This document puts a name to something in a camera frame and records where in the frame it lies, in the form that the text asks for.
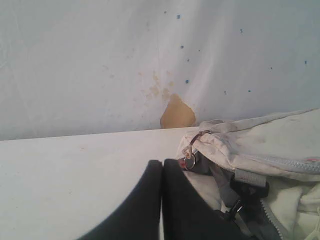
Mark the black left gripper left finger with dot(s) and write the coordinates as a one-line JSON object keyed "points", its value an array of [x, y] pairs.
{"points": [[138, 216]]}

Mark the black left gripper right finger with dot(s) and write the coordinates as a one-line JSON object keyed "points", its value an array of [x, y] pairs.
{"points": [[186, 215]]}

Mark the white canvas duffel bag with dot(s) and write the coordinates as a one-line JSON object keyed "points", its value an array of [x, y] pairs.
{"points": [[263, 173]]}

